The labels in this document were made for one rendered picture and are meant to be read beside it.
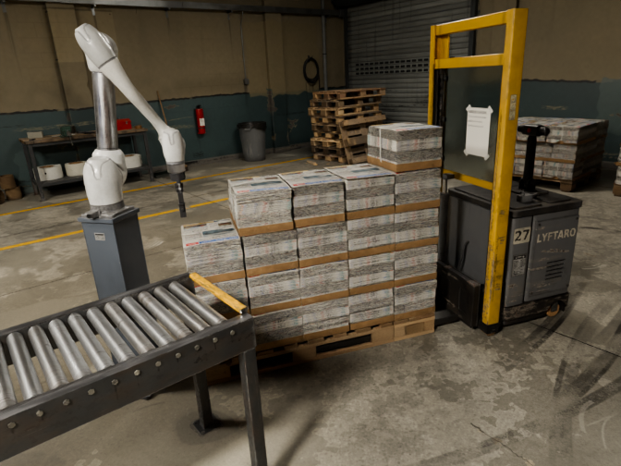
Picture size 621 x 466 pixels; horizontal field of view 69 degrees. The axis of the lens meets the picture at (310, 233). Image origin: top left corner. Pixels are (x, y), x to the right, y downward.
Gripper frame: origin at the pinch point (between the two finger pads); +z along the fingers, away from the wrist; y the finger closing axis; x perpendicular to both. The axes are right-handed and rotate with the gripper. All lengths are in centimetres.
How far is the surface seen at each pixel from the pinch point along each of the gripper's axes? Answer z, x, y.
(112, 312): 17, 32, -71
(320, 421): 96, -48, -67
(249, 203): -4.0, -32.3, -19.0
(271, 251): 24, -41, -18
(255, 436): 66, -13, -98
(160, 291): 16, 14, -61
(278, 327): 69, -42, -18
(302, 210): 3, -60, -18
